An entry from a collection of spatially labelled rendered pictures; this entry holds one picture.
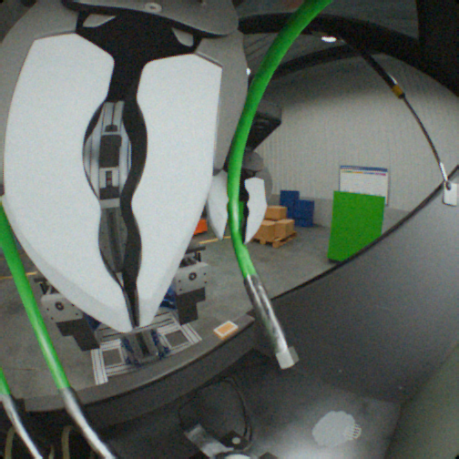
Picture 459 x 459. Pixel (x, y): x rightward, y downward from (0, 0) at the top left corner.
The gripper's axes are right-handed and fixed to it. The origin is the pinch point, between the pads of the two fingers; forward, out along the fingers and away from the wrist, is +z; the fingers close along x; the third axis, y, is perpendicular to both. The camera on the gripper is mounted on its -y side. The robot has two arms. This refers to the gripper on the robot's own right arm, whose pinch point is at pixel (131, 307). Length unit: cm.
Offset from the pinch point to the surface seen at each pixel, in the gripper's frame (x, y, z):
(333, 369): -31.0, -7.0, 34.7
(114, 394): 7.6, 17.4, 29.6
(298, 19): -9.0, -1.8, -16.4
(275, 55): -10.5, 1.5, -14.5
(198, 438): 0.2, -1.3, 11.7
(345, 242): -327, 41, 81
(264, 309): -10.8, 2.5, 7.1
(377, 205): -328, -9, 10
